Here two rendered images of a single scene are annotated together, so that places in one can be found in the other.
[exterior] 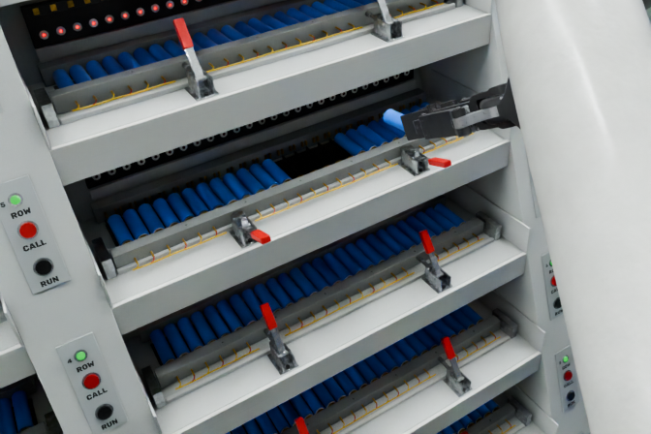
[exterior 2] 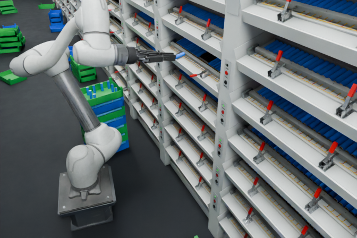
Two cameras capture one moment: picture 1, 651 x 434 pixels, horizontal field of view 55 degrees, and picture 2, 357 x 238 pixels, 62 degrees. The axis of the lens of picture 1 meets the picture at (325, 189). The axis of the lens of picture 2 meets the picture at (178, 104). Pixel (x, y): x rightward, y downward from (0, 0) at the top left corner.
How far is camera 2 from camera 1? 1.60 m
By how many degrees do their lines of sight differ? 78
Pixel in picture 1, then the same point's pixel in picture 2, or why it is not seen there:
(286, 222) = (183, 61)
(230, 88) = (180, 25)
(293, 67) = (189, 30)
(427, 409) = (194, 132)
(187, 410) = (169, 78)
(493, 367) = (207, 146)
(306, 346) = (183, 90)
